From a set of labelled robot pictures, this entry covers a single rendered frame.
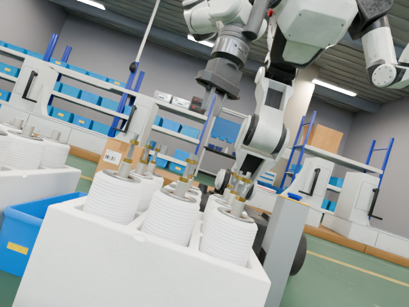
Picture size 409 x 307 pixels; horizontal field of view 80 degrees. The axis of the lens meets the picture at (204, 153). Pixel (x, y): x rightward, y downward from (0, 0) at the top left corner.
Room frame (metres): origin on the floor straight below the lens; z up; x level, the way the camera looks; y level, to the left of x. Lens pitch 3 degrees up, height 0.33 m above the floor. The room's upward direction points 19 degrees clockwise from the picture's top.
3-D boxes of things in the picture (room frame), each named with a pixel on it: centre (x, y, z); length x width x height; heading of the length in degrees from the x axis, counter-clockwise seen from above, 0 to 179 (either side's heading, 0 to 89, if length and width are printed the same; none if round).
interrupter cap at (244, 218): (0.48, -0.10, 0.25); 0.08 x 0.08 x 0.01
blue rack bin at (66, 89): (5.38, 3.11, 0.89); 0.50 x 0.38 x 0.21; 2
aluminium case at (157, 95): (5.38, 1.24, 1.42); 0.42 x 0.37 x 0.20; 179
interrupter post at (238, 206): (0.48, -0.10, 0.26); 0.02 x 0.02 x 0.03
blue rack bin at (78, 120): (5.39, 2.67, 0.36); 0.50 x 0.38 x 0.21; 2
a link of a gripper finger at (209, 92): (0.59, 0.04, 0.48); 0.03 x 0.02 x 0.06; 33
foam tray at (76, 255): (0.60, 0.02, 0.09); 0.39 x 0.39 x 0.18; 89
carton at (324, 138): (5.53, -2.39, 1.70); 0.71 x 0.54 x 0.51; 95
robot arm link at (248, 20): (0.60, 0.01, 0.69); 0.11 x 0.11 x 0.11; 39
